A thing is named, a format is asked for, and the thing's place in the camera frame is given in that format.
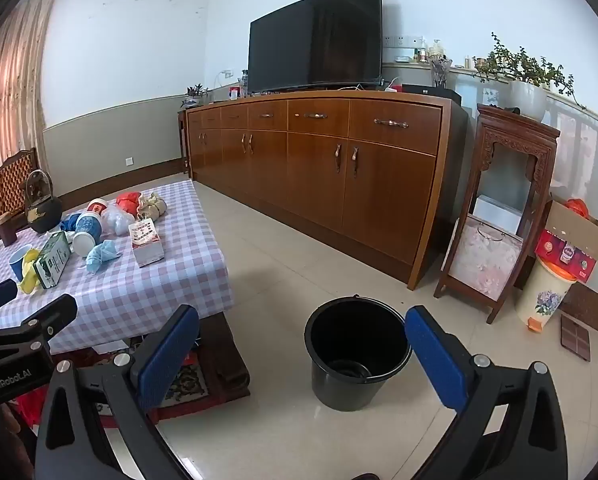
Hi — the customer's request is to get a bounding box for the white blue jar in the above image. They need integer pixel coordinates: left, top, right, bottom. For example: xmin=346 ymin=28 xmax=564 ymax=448
xmin=72 ymin=211 xmax=103 ymax=257

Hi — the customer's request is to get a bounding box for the brown grooved panel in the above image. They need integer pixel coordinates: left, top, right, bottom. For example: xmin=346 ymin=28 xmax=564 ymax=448
xmin=560 ymin=313 xmax=592 ymax=362

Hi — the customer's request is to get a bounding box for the black set-top device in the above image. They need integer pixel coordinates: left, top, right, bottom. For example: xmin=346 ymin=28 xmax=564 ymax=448
xmin=402 ymin=83 xmax=462 ymax=106

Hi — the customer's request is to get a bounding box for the small potted plant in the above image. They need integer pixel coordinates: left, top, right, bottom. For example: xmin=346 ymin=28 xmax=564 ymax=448
xmin=181 ymin=85 xmax=210 ymax=109

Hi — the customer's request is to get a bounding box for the red cloth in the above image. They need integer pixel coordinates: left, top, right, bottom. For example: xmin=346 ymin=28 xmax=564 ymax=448
xmin=16 ymin=387 xmax=47 ymax=417

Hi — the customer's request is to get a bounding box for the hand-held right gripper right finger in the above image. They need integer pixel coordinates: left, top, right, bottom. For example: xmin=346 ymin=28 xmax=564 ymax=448
xmin=404 ymin=305 xmax=570 ymax=480

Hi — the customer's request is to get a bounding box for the green plant in white pot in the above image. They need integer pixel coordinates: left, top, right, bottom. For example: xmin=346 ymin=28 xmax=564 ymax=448
xmin=471 ymin=32 xmax=587 ymax=122

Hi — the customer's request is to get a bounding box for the pink floral bag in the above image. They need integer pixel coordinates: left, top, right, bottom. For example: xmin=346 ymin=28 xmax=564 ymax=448
xmin=441 ymin=213 xmax=524 ymax=301

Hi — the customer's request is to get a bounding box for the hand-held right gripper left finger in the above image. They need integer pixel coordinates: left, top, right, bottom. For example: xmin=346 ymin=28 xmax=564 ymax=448
xmin=34 ymin=304 xmax=200 ymax=480

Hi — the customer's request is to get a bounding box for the brown canister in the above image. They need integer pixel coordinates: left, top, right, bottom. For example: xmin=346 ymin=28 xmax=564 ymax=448
xmin=0 ymin=211 xmax=18 ymax=247

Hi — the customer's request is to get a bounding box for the pink checked tablecloth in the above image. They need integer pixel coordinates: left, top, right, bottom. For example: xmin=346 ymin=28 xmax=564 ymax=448
xmin=0 ymin=179 xmax=234 ymax=356

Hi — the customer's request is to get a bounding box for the clear plastic bag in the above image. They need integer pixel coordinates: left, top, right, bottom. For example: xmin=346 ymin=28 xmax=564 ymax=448
xmin=100 ymin=206 xmax=136 ymax=237

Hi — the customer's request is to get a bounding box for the red plastic bag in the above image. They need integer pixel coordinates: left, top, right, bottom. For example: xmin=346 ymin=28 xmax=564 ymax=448
xmin=115 ymin=191 xmax=144 ymax=217

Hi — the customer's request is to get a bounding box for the black plastic bucket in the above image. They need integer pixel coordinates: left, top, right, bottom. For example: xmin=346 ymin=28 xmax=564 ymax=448
xmin=304 ymin=297 xmax=412 ymax=412

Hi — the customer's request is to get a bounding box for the beige pink curtain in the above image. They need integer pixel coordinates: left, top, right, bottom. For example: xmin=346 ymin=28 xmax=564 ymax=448
xmin=0 ymin=0 xmax=60 ymax=171

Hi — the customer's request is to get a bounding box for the black flat television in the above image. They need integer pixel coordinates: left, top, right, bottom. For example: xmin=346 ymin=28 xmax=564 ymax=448
xmin=247 ymin=0 xmax=382 ymax=95

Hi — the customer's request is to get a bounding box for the red white tissue box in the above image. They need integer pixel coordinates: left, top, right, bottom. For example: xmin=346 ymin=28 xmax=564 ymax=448
xmin=129 ymin=218 xmax=164 ymax=267

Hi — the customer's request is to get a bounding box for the wooden lattice bench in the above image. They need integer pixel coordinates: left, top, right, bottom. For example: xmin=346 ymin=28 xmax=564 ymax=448
xmin=0 ymin=148 xmax=40 ymax=231

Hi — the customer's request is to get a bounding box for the red patterned rug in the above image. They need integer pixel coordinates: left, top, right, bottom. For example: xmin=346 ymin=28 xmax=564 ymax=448
xmin=9 ymin=350 xmax=252 ymax=428

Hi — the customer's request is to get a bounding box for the open cardboard box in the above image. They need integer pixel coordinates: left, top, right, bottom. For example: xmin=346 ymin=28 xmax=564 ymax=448
xmin=535 ymin=199 xmax=598 ymax=283

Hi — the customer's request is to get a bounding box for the blue paper cup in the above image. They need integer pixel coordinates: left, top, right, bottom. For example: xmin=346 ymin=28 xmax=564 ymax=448
xmin=8 ymin=245 xmax=33 ymax=282

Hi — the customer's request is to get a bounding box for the black iron kettle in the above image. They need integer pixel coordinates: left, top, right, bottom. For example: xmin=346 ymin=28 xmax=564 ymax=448
xmin=25 ymin=170 xmax=64 ymax=234

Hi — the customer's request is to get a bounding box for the dark brown board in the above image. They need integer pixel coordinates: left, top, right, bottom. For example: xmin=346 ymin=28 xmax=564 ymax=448
xmin=561 ymin=285 xmax=598 ymax=341

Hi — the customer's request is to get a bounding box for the green carton box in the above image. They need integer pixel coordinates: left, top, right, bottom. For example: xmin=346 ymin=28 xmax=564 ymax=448
xmin=33 ymin=231 xmax=74 ymax=289

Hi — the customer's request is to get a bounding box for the white floral bin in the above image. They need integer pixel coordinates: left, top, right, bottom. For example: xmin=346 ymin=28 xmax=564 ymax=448
xmin=516 ymin=255 xmax=577 ymax=332

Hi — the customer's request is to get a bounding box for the white box behind floral bag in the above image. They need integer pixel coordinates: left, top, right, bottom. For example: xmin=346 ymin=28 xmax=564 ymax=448
xmin=474 ymin=195 xmax=524 ymax=233

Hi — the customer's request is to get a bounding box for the long wooden cabinet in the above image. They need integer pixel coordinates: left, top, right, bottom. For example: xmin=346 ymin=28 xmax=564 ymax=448
xmin=185 ymin=90 xmax=470 ymax=291

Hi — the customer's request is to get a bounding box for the carved wooden stand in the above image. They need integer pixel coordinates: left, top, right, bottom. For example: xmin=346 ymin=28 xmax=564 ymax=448
xmin=434 ymin=103 xmax=562 ymax=325

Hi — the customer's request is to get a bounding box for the yellow cloth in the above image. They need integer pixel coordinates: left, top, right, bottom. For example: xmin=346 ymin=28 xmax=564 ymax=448
xmin=19 ymin=249 xmax=42 ymax=293

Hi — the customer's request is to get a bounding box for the brown paper bundle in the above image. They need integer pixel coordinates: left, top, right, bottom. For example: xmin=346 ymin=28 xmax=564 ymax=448
xmin=136 ymin=192 xmax=168 ymax=221

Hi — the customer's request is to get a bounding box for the glass vase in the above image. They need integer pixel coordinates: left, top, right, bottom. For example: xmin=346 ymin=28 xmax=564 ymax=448
xmin=426 ymin=55 xmax=454 ymax=88

